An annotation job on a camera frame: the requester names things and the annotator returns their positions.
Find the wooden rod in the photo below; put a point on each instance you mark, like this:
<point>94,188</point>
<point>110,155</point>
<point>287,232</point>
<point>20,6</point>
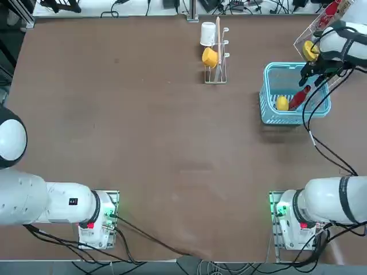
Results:
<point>218,37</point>

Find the light blue plastic basket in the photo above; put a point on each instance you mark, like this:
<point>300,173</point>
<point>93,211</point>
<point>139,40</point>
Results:
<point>284,66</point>

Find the black power strip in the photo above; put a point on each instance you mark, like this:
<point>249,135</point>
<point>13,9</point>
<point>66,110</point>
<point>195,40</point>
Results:
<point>238,3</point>

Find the red drink bottle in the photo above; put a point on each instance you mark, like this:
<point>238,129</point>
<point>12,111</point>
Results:
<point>296,100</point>
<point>329,14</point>

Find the white cup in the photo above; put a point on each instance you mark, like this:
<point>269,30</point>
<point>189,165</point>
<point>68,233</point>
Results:
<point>207,33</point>

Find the aluminium frame post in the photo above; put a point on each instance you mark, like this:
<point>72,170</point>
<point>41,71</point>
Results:
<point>192,10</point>

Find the black power adapter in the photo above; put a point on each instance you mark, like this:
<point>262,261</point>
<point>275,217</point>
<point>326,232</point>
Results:
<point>171,3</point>

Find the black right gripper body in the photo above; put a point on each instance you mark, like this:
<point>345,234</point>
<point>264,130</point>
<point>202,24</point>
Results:
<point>327,66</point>

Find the yellow-green star fruit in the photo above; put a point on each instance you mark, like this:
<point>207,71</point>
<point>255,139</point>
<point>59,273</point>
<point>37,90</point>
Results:
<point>308,48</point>

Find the clear acrylic rack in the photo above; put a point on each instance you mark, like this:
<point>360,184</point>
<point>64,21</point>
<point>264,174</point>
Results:
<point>308,31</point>

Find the grey power adapter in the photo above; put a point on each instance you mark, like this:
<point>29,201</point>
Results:
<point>210,4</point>

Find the yellow cup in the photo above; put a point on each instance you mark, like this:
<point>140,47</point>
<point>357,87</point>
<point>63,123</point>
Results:
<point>209,56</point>

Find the yellow lemon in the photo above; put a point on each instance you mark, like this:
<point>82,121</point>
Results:
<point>282,103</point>

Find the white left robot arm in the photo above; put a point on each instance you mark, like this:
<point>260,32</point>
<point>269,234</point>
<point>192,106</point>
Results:
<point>57,203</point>

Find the printed drink carton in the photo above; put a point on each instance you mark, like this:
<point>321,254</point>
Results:
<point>344,6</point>

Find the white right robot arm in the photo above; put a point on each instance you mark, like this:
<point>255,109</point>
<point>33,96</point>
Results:
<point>329,200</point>

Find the aluminium frame rail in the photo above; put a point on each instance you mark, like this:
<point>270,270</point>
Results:
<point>21,15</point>

